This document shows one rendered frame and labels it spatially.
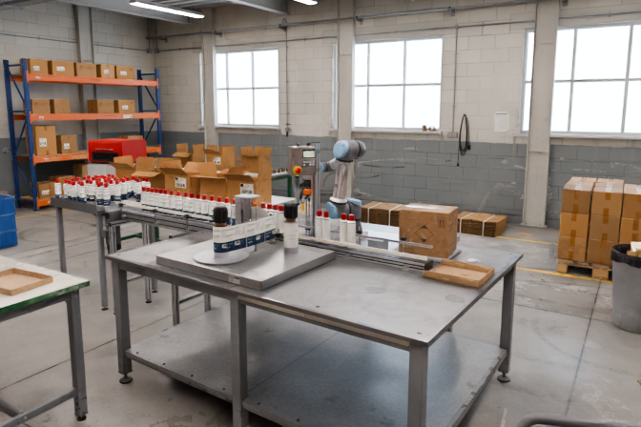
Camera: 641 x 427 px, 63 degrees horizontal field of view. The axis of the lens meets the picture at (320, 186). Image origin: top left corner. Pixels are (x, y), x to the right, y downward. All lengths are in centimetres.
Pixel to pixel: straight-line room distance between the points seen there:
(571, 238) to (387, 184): 385
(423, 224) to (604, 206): 311
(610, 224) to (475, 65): 353
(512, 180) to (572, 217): 250
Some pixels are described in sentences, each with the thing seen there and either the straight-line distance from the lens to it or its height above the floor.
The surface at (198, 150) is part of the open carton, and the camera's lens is 841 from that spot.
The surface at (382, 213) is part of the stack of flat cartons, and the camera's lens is 734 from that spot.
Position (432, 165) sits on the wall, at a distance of 867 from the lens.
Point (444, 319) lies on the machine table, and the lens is 235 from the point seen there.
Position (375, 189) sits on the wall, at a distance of 912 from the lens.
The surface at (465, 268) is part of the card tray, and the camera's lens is 304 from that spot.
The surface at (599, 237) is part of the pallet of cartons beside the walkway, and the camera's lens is 603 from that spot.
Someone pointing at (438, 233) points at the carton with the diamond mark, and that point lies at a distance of 313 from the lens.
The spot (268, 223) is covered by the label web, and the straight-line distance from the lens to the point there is 320.
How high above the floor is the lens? 172
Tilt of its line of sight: 9 degrees down
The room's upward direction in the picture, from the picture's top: straight up
